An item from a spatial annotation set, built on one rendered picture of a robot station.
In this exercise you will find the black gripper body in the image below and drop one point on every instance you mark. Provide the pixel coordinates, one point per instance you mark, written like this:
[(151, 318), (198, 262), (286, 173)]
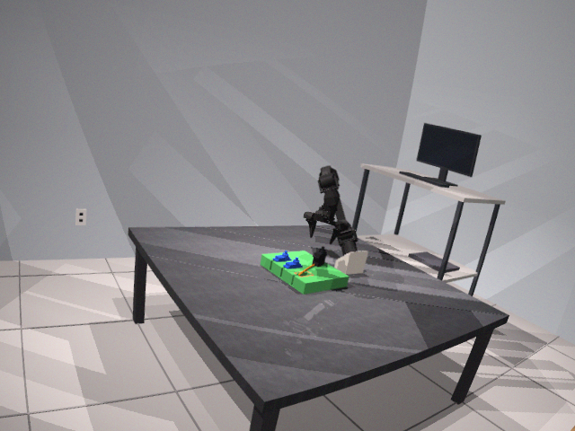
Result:
[(339, 225)]

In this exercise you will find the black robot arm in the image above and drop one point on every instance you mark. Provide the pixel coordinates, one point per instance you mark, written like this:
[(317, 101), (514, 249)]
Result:
[(329, 183)]

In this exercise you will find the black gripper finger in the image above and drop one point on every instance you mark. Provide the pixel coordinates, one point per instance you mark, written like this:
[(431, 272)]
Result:
[(312, 225), (335, 234)]

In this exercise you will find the green flat deck plate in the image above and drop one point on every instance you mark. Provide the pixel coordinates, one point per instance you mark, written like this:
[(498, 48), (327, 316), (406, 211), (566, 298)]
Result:
[(287, 266)]

